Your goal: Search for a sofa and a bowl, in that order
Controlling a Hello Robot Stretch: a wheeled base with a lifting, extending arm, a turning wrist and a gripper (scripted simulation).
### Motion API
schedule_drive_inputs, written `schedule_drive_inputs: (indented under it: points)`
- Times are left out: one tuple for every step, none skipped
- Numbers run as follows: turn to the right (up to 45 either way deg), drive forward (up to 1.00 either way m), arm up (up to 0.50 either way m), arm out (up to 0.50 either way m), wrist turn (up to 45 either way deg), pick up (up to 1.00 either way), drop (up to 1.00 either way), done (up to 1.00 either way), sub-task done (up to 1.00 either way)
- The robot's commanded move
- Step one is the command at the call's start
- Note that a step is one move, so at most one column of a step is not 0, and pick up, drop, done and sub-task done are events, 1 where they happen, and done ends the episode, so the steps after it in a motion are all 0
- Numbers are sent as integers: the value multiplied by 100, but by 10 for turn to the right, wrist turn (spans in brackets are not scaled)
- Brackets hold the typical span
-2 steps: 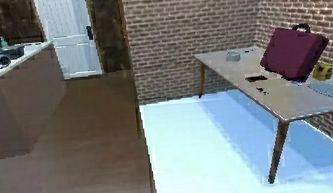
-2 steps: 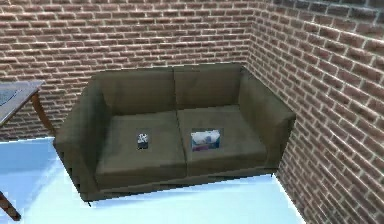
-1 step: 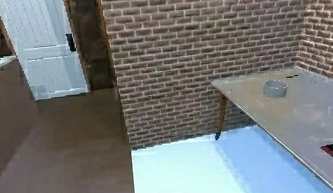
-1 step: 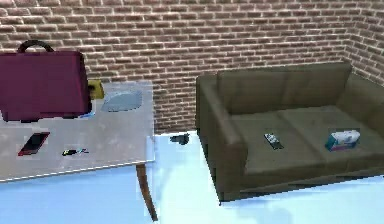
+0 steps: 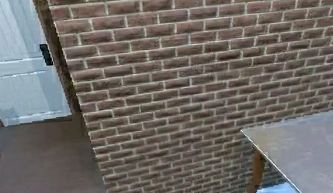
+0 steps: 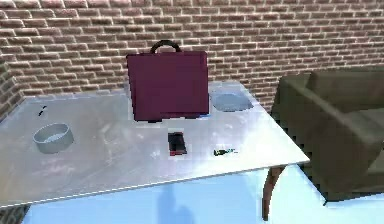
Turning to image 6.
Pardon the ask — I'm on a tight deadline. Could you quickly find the white table with brown legs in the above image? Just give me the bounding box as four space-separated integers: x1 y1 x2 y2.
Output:
0 80 311 222

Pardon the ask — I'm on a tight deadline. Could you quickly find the olive green sofa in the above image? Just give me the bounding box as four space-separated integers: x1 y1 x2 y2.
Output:
271 68 384 202

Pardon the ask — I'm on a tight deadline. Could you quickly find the maroon briefcase with black handle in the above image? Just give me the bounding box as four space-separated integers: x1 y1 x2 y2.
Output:
126 39 210 124

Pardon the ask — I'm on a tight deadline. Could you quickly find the small black and green object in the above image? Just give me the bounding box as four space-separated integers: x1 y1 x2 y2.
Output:
213 148 238 157

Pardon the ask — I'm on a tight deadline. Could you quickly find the pale grey bowl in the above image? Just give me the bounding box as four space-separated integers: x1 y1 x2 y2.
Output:
32 122 75 155

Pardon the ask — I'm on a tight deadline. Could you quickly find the black and red phone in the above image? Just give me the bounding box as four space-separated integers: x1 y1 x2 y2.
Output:
167 131 188 157

